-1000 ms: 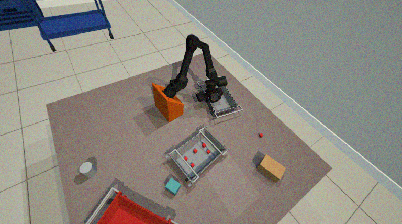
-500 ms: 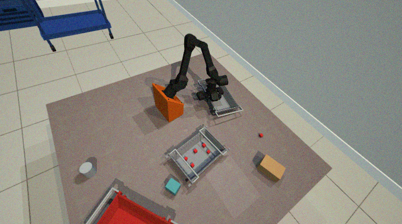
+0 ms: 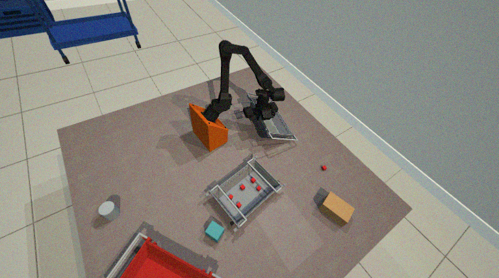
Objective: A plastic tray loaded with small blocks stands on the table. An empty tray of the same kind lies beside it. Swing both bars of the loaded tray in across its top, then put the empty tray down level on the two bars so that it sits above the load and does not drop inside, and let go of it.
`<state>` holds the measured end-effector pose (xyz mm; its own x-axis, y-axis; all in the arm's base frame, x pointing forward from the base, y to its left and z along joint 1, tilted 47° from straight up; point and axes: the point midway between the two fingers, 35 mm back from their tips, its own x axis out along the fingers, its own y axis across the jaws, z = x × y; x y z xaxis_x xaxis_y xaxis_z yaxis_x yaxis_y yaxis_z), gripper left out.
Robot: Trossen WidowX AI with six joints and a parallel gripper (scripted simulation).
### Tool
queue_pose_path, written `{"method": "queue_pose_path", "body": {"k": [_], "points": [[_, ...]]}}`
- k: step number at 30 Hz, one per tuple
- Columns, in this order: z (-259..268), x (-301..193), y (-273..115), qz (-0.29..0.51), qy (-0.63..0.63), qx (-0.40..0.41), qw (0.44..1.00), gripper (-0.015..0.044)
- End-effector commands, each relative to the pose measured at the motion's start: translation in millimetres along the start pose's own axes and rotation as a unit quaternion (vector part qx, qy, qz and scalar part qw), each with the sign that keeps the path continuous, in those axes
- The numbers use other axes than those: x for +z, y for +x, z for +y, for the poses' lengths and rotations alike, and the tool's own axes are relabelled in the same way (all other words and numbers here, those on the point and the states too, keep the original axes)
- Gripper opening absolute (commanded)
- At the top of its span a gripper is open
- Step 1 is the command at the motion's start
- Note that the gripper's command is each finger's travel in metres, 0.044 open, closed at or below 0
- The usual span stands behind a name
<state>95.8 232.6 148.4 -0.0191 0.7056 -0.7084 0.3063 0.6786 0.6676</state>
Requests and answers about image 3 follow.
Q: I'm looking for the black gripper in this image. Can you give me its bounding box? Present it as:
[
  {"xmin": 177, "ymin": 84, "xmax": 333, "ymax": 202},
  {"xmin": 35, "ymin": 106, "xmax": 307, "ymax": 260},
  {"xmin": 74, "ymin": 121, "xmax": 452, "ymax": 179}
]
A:
[{"xmin": 243, "ymin": 98, "xmax": 278, "ymax": 121}]

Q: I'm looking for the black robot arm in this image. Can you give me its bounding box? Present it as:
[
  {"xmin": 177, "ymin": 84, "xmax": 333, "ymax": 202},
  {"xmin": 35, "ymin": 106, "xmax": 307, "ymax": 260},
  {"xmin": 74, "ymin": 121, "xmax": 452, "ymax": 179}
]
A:
[{"xmin": 201, "ymin": 40, "xmax": 285, "ymax": 123}]

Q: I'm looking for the small teal block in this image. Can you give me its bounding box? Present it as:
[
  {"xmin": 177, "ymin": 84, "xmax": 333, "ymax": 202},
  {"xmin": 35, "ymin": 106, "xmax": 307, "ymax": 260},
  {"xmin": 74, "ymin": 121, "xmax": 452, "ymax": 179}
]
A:
[{"xmin": 205, "ymin": 221, "xmax": 225, "ymax": 243}]

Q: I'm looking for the grey cylinder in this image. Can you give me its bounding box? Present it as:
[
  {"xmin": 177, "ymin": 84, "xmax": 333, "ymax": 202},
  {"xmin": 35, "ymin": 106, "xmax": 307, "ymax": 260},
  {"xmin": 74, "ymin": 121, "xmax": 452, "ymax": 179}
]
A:
[{"xmin": 99, "ymin": 201, "xmax": 120, "ymax": 221}]

